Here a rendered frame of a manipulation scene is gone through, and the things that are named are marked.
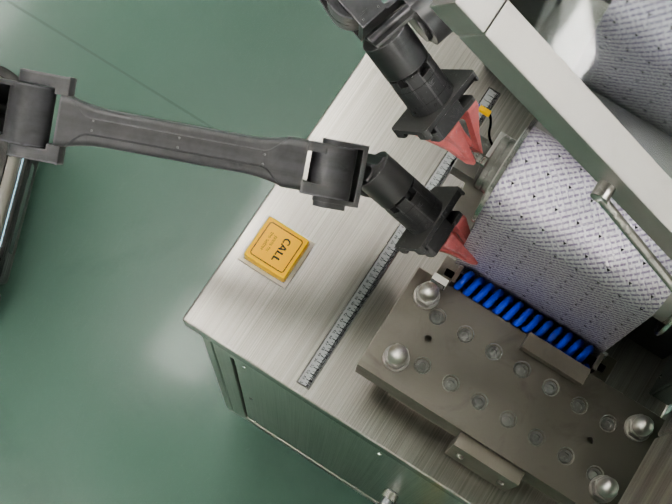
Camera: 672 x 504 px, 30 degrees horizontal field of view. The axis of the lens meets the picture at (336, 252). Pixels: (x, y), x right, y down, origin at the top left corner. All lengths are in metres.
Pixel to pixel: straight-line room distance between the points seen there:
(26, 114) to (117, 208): 1.27
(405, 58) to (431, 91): 0.05
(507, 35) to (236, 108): 2.09
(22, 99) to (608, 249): 0.72
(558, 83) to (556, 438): 0.92
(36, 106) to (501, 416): 0.72
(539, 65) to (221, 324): 1.06
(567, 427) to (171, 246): 1.32
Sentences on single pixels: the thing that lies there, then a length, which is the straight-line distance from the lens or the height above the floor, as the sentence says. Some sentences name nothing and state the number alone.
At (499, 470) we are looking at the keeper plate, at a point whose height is 1.02.
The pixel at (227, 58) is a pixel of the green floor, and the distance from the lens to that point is 2.94.
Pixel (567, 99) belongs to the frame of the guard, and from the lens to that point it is 0.85.
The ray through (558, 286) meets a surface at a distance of 1.60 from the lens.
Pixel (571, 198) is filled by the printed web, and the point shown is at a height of 1.31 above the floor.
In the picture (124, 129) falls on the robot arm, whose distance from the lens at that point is 1.57.
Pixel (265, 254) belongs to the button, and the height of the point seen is 0.92.
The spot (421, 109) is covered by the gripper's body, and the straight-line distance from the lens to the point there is 1.45.
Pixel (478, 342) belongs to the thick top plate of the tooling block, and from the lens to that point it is 1.70.
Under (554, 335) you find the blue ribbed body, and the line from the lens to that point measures 1.71.
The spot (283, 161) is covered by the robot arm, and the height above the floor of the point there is 1.21.
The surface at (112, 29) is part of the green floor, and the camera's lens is 2.99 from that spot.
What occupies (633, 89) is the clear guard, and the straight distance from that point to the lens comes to 0.91.
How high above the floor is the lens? 2.69
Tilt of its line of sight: 75 degrees down
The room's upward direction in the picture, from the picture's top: 8 degrees clockwise
